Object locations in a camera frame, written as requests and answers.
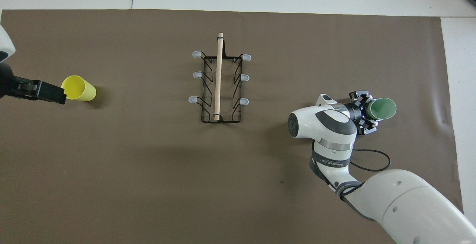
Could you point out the pale green plastic cup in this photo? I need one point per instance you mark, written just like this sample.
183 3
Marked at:
383 109

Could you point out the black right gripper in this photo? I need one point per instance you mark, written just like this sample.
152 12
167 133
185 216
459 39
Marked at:
355 114

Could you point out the brown table mat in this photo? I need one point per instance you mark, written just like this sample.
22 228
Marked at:
148 162

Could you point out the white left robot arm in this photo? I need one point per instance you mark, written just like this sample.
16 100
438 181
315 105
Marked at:
4 45

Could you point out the yellow plastic cup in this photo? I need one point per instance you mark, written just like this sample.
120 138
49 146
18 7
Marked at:
80 88

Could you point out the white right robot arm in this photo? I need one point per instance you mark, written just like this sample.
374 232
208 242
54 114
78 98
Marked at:
409 206

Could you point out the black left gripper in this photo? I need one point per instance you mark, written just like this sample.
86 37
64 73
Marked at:
7 84

